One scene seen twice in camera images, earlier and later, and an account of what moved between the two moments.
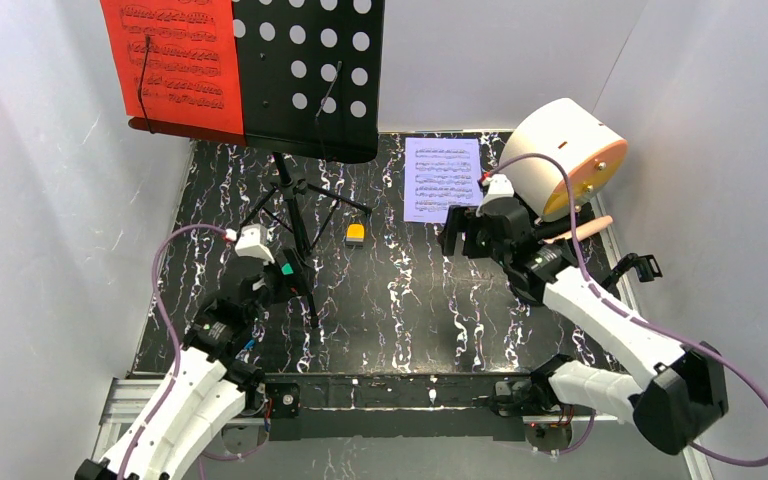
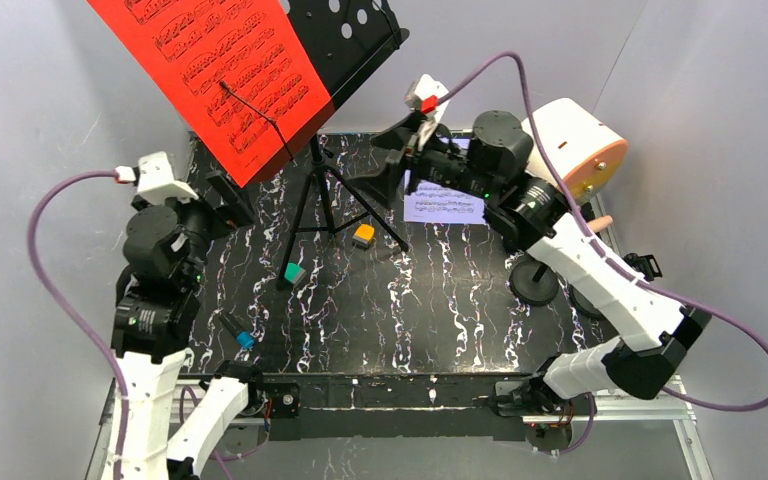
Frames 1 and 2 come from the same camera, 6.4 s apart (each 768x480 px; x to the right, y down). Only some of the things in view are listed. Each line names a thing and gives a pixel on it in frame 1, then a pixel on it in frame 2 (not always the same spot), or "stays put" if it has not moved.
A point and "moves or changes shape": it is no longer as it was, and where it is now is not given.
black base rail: (386, 407) stays put
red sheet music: (178, 62) moves or changes shape
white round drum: (593, 149) stays put
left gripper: (284, 275) to (223, 201)
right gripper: (475, 232) to (404, 162)
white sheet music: (440, 173) stays put
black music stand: (311, 83) moves or changes shape
